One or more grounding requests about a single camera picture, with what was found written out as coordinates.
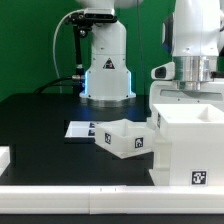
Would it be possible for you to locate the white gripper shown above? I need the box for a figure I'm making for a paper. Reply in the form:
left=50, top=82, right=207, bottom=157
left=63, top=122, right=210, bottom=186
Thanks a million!
left=149, top=79, right=224, bottom=112

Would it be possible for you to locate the large white drawer cabinet box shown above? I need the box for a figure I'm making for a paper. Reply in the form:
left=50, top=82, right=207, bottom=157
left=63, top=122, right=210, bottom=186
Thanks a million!
left=150, top=104, right=224, bottom=186

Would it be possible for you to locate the white drawer without knob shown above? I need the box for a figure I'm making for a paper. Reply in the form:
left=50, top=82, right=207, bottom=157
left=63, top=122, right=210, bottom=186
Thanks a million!
left=95, top=119, right=155, bottom=159

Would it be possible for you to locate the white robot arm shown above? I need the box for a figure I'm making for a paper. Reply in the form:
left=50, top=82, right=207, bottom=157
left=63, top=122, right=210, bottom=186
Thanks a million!
left=76, top=0, right=224, bottom=111

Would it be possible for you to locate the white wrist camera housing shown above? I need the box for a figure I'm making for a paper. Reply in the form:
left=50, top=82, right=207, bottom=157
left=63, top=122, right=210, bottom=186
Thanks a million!
left=151, top=62, right=175, bottom=80

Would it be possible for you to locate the black camera on stand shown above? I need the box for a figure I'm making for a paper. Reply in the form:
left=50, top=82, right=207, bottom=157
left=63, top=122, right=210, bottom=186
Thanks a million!
left=65, top=8, right=117, bottom=76

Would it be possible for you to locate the grey cable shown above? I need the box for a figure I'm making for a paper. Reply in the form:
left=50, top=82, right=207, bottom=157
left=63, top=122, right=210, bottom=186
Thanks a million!
left=52, top=9, right=85, bottom=80

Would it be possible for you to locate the black cable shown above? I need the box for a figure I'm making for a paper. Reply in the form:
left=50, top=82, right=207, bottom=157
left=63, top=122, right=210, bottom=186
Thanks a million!
left=33, top=77, right=84, bottom=95

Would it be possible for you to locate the white front rail bar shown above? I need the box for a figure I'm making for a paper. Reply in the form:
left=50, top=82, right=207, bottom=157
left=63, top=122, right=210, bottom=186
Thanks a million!
left=0, top=186, right=224, bottom=215

